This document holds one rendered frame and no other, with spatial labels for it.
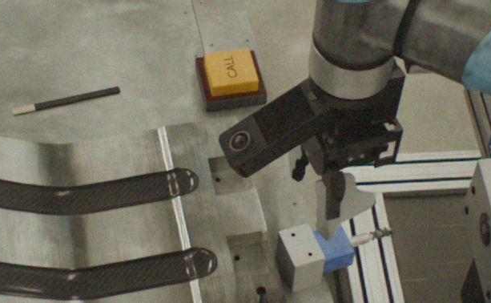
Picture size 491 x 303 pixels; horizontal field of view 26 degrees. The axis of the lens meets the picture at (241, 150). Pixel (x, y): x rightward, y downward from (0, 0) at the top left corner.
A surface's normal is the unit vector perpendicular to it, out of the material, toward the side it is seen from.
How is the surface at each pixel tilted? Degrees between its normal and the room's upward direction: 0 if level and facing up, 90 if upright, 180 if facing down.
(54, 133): 0
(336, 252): 0
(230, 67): 0
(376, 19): 66
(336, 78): 90
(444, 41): 60
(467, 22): 30
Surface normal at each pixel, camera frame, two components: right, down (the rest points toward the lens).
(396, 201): 0.03, -0.62
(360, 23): -0.44, 0.58
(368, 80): 0.30, 0.75
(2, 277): 0.49, -0.57
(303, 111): -0.44, -0.42
